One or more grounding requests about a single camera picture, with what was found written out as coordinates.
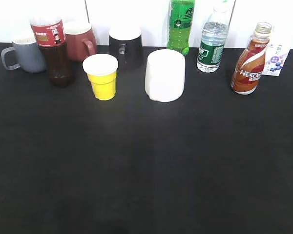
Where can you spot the brown nescafe coffee bottle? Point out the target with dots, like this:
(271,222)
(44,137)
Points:
(250,64)

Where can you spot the grey ceramic mug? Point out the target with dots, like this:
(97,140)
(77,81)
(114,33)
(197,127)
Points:
(29,57)

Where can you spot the white ceramic mug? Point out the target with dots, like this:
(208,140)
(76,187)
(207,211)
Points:
(165,75)

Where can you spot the black ceramic mug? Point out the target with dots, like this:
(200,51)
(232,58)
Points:
(125,44)

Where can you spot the maroon ceramic mug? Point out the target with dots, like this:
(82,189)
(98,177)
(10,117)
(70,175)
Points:
(80,40)

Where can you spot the green sprite bottle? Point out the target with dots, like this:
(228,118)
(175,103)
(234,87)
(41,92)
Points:
(179,25)

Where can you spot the yellow plastic cup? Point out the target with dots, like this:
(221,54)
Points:
(101,70)

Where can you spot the clear water bottle green label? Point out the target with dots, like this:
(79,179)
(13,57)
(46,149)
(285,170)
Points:
(213,38)

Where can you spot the dark tea bottle red label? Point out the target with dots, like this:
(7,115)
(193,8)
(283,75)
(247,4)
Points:
(51,41)

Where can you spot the white blueberry milk carton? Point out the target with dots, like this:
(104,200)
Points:
(277,51)

